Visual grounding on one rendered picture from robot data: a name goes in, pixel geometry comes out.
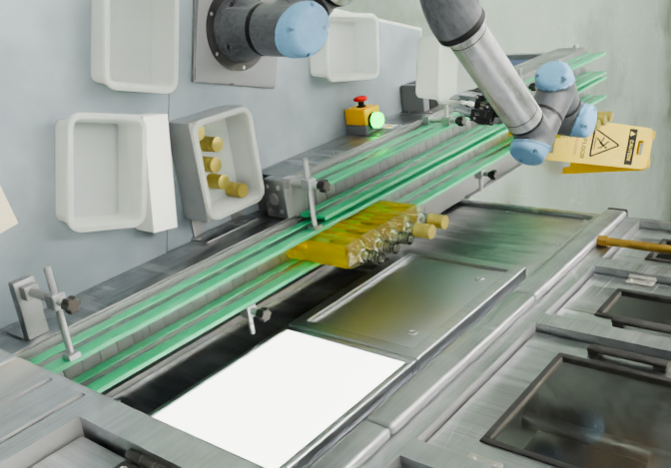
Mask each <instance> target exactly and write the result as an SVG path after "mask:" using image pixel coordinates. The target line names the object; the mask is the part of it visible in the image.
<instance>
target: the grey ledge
mask: <svg viewBox="0 0 671 468"><path fill-rule="evenodd" d="M523 165H524V164H521V163H519V162H517V161H516V160H515V159H513V158H512V156H511V155H510V154H509V155H507V156H506V157H504V158H502V159H500V160H499V161H497V162H495V163H494V164H492V165H490V166H488V167H487V168H485V171H486V172H490V171H492V170H496V171H497V172H498V178H497V179H496V180H491V179H490V178H489V177H485V178H484V179H482V181H483V189H484V190H485V189H487V188H488V187H490V186H491V185H493V184H495V183H496V182H498V181H499V180H501V179H503V178H504V177H506V176H507V175H509V174H511V173H512V172H514V171H515V170H517V169H519V168H520V167H522V166H523ZM479 193H480V190H479V181H478V179H476V178H475V176H471V177H470V178H468V179H466V180H465V181H463V182H461V183H459V184H458V185H456V186H454V187H453V188H451V189H449V190H447V191H446V192H444V193H442V194H441V195H439V196H437V197H435V198H434V199H432V200H430V201H429V202H427V203H425V204H424V205H422V206H420V207H421V208H422V210H423V213H424V214H430V213H432V214H440V213H442V212H443V211H445V210H447V209H448V208H450V207H451V206H453V205H455V204H456V203H458V202H459V201H461V200H463V199H471V198H472V197H474V196H475V195H477V194H479Z"/></svg>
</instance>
